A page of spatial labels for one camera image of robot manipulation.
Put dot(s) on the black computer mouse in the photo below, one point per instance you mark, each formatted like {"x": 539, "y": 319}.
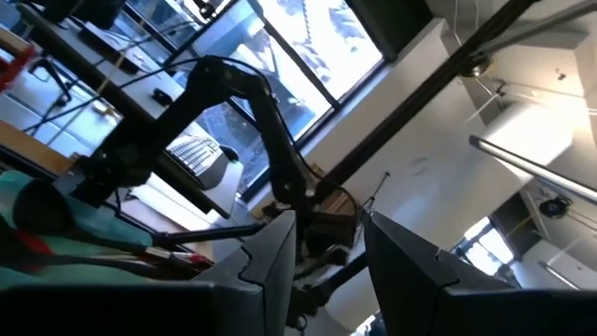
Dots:
{"x": 162, "y": 96}
{"x": 229, "y": 152}

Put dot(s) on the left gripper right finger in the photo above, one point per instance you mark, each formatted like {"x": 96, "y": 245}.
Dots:
{"x": 410, "y": 298}

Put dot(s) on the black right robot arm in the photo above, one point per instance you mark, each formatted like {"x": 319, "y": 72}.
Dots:
{"x": 280, "y": 154}

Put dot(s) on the large office window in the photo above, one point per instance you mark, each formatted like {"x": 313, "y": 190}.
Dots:
{"x": 326, "y": 37}

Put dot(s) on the brown cardboard box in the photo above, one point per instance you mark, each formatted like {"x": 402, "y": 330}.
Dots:
{"x": 333, "y": 203}

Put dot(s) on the silver metal tube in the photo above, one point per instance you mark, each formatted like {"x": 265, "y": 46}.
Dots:
{"x": 536, "y": 170}

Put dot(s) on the grey office desk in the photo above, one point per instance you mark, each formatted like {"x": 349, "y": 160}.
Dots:
{"x": 224, "y": 182}

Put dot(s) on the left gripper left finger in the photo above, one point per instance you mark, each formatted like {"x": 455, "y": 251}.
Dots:
{"x": 261, "y": 298}

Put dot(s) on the black diagonal frame post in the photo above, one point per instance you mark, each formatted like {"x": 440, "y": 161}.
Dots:
{"x": 420, "y": 93}

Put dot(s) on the dark grey laptop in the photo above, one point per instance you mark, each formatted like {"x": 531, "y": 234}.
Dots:
{"x": 196, "y": 156}

